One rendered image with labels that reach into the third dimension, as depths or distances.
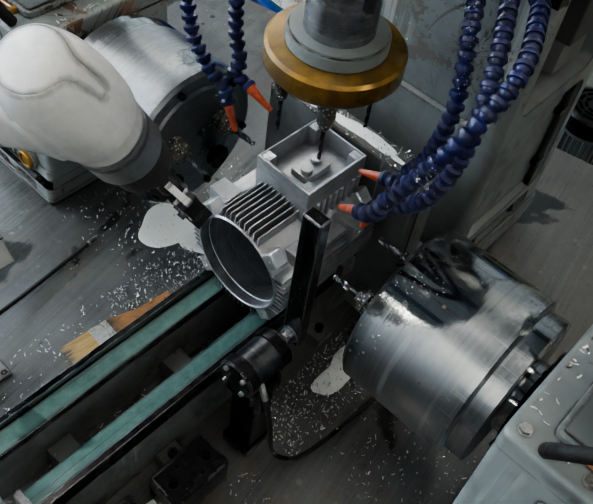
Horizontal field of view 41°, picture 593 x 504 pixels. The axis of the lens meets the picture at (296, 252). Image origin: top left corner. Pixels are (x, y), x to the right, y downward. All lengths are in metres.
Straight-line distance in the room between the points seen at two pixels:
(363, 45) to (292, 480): 0.64
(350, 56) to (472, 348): 0.37
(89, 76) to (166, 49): 0.49
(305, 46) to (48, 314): 0.66
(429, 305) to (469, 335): 0.06
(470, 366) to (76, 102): 0.53
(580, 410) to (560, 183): 0.86
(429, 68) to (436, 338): 0.42
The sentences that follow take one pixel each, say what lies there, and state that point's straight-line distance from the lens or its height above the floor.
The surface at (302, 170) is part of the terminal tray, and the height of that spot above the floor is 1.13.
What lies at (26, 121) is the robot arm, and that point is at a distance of 0.79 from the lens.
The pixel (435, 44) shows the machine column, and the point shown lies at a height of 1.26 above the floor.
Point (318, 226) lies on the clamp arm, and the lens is 0.91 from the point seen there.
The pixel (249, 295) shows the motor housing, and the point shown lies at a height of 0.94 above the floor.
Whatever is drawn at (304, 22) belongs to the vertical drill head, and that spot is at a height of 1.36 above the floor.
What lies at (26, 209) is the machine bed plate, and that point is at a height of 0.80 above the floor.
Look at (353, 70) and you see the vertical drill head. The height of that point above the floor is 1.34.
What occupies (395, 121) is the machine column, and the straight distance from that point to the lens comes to 1.28.
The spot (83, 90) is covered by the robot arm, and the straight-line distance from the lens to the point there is 0.77.
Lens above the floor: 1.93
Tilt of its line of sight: 51 degrees down
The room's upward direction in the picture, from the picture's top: 10 degrees clockwise
